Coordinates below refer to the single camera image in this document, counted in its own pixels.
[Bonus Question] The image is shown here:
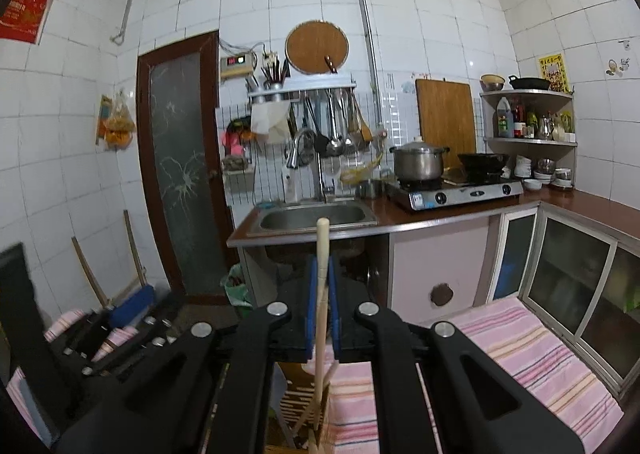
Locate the steel cooking pot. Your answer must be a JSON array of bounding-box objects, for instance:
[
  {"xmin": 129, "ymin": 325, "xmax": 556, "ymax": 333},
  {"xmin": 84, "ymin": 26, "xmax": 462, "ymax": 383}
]
[{"xmin": 389, "ymin": 136, "xmax": 450, "ymax": 182}]

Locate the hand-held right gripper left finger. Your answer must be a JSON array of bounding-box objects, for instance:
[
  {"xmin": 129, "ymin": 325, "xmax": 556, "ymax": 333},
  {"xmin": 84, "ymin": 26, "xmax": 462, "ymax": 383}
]
[{"xmin": 55, "ymin": 254, "xmax": 321, "ymax": 454}]

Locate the wall hook decal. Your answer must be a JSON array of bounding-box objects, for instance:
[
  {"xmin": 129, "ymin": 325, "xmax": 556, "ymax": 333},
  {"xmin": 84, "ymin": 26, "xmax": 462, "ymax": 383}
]
[{"xmin": 604, "ymin": 56, "xmax": 632, "ymax": 78}]

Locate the steel gas stove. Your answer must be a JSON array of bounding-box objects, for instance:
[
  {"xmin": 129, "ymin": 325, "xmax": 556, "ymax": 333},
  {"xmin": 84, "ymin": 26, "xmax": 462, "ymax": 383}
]
[{"xmin": 383, "ymin": 176, "xmax": 525, "ymax": 213}]

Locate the row of hanging ladles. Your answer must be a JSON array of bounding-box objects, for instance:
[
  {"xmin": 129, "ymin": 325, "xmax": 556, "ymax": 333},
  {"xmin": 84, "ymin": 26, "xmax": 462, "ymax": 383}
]
[{"xmin": 304, "ymin": 89, "xmax": 374, "ymax": 158}]

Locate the pink striped tablecloth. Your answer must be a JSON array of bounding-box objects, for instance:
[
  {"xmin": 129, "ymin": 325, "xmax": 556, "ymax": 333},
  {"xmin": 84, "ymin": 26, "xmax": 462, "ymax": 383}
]
[{"xmin": 7, "ymin": 296, "xmax": 626, "ymax": 454}]

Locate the white hanging towel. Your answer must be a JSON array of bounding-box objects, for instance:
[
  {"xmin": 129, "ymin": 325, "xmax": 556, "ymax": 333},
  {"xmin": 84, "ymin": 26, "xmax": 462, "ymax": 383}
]
[{"xmin": 249, "ymin": 101, "xmax": 292, "ymax": 143}]

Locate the hanging plastic bag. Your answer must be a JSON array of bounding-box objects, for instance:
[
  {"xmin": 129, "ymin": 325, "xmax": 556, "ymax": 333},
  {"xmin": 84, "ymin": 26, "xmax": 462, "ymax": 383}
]
[{"xmin": 95, "ymin": 91, "xmax": 137, "ymax": 151}]

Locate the metal wall utensil rack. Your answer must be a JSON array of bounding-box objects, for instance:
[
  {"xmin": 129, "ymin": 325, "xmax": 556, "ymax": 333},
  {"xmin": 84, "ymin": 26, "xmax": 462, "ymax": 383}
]
[{"xmin": 246, "ymin": 80, "xmax": 358, "ymax": 103}]

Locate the corner wall shelf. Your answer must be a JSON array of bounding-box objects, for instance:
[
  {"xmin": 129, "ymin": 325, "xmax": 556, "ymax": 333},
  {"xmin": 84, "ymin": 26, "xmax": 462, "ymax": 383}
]
[{"xmin": 478, "ymin": 88, "xmax": 579, "ymax": 188}]

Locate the yellow wall poster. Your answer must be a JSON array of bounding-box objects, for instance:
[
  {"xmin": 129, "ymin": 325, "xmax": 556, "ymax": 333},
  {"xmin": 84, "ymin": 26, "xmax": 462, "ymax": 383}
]
[{"xmin": 537, "ymin": 52, "xmax": 571, "ymax": 94}]

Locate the grey wall pipe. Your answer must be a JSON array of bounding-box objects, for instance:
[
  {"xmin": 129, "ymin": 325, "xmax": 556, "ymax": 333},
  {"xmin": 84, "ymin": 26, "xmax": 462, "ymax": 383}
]
[{"xmin": 110, "ymin": 0, "xmax": 386, "ymax": 136}]

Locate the metal faucet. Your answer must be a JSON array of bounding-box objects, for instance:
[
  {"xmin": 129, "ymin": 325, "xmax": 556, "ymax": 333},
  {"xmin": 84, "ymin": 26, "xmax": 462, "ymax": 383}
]
[{"xmin": 285, "ymin": 127, "xmax": 335, "ymax": 205}]

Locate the pink hanging item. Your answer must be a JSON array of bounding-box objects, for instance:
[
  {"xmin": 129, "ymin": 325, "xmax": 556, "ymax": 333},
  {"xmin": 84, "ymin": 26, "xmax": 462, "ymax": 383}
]
[{"xmin": 219, "ymin": 117, "xmax": 251, "ymax": 158}]

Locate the cooking oil bottle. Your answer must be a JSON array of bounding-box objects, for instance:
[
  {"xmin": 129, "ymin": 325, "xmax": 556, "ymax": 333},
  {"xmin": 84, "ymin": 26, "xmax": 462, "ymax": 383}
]
[{"xmin": 496, "ymin": 97, "xmax": 515, "ymax": 139}]

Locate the small steel pot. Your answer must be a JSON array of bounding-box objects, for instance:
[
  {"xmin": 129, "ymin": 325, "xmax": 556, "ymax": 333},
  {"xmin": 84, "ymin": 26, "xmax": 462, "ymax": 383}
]
[{"xmin": 355, "ymin": 178, "xmax": 384, "ymax": 200}]

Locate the yellow slotted utensil holder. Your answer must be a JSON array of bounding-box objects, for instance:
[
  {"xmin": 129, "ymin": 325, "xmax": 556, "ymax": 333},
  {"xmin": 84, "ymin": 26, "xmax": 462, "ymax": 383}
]
[{"xmin": 265, "ymin": 362, "xmax": 336, "ymax": 454}]

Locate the black pan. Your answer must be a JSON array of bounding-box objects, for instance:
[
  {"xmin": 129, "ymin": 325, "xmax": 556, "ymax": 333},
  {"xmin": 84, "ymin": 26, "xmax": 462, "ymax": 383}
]
[{"xmin": 508, "ymin": 75, "xmax": 553, "ymax": 91}]

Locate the wooden chopstick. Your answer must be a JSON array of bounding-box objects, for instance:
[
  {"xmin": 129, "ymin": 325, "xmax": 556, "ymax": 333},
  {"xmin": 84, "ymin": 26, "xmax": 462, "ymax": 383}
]
[{"xmin": 306, "ymin": 217, "xmax": 332, "ymax": 454}]

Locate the steel sink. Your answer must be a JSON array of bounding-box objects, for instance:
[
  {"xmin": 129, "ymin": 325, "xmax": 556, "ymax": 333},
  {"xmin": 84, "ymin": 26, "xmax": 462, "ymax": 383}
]
[{"xmin": 245, "ymin": 198, "xmax": 380, "ymax": 239}]

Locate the metal utensil cup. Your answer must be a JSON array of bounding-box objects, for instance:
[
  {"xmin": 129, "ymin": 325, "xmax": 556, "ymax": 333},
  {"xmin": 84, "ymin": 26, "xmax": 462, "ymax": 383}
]
[{"xmin": 261, "ymin": 59, "xmax": 290, "ymax": 91}]

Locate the white wall rack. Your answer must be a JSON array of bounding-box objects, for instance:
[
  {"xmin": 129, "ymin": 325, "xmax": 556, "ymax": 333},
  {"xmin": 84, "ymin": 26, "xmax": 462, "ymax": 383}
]
[{"xmin": 384, "ymin": 108, "xmax": 404, "ymax": 145}]

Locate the wooden cutting board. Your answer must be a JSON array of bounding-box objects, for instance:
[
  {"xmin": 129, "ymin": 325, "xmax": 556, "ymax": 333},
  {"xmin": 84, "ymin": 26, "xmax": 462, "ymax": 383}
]
[{"xmin": 414, "ymin": 77, "xmax": 477, "ymax": 170}]

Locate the round wooden board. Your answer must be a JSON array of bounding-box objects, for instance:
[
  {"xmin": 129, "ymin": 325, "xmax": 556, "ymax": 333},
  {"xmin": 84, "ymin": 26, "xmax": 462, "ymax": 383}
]
[{"xmin": 284, "ymin": 19, "xmax": 344, "ymax": 75}]

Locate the wooden stick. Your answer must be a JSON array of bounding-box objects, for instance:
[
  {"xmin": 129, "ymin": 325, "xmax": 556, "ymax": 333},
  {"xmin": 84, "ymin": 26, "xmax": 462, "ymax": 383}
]
[
  {"xmin": 71, "ymin": 236, "xmax": 111, "ymax": 308},
  {"xmin": 123, "ymin": 210, "xmax": 149, "ymax": 288}
]

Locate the green plastic bag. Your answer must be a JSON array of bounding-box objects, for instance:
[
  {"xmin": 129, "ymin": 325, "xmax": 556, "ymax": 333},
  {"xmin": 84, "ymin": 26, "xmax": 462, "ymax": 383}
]
[{"xmin": 223, "ymin": 262, "xmax": 254, "ymax": 308}]

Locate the wooden door with frosted glass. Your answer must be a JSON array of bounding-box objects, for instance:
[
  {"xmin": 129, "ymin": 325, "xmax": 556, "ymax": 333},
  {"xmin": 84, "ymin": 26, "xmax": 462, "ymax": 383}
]
[{"xmin": 136, "ymin": 30, "xmax": 236, "ymax": 298}]

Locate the wall controller box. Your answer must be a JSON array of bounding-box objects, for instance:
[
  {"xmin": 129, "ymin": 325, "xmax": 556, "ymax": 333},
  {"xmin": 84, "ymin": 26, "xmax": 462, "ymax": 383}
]
[{"xmin": 220, "ymin": 53, "xmax": 255, "ymax": 81}]

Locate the black wok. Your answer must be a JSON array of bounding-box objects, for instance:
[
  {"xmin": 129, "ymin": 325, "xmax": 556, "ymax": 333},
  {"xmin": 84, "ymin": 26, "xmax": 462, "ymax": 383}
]
[{"xmin": 457, "ymin": 152, "xmax": 511, "ymax": 175}]

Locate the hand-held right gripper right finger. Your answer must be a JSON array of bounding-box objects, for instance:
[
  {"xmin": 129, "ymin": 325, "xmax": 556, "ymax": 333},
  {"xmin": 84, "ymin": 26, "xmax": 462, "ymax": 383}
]
[{"xmin": 327, "ymin": 256, "xmax": 586, "ymax": 454}]

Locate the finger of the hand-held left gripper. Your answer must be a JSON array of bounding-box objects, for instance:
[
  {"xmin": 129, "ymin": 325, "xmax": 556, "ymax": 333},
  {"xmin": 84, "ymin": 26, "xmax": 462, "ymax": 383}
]
[
  {"xmin": 79, "ymin": 290, "xmax": 191, "ymax": 378},
  {"xmin": 62, "ymin": 285, "xmax": 156, "ymax": 363}
]

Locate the kitchen counter with cabinets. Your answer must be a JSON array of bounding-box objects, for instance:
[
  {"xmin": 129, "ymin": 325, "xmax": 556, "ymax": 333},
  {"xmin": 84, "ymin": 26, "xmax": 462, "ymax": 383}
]
[{"xmin": 227, "ymin": 186, "xmax": 640, "ymax": 396}]

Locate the red wall calendar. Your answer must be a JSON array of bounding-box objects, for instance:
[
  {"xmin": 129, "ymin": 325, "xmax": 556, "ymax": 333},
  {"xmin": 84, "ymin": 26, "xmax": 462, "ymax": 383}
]
[{"xmin": 0, "ymin": 0, "xmax": 50, "ymax": 41}]

